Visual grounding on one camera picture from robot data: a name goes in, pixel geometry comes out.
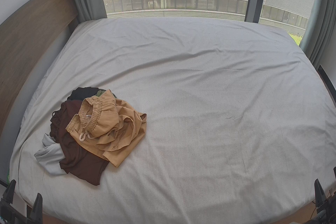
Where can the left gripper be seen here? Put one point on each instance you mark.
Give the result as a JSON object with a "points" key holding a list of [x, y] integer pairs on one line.
{"points": [[10, 215]]}

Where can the black garment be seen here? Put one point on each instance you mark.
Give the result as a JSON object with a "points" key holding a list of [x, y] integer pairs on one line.
{"points": [[78, 94]]}

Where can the bed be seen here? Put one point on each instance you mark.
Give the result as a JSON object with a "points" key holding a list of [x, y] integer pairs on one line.
{"points": [[183, 60]]}

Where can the tan shorts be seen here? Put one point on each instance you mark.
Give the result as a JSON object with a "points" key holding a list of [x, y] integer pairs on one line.
{"points": [[118, 125]]}

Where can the brown shorts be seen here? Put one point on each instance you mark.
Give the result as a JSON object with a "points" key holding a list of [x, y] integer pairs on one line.
{"points": [[76, 157]]}

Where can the pale grey garment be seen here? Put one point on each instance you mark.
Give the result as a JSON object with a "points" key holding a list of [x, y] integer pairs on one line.
{"points": [[49, 154]]}

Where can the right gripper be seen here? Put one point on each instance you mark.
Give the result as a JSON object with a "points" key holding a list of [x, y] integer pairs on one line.
{"points": [[328, 211]]}

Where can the green garment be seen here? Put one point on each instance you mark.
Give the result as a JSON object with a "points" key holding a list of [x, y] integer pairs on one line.
{"points": [[101, 93]]}

